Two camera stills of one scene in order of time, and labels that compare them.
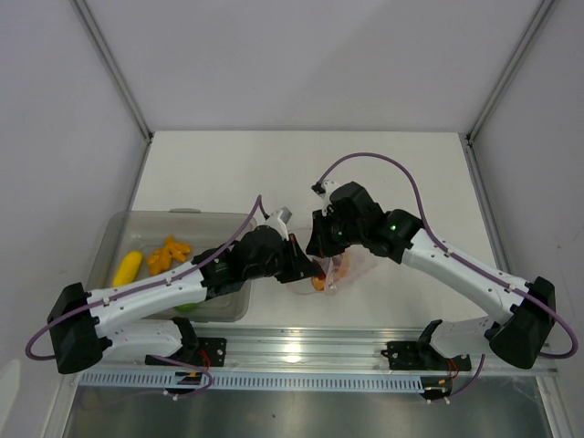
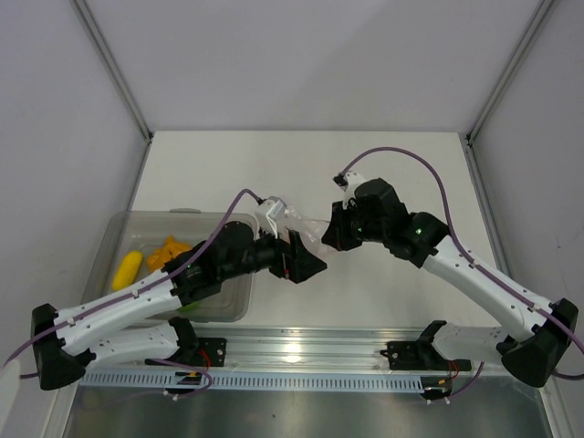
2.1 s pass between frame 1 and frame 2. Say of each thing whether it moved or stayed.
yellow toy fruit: stayed
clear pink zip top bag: moved
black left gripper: stayed
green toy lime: stayed
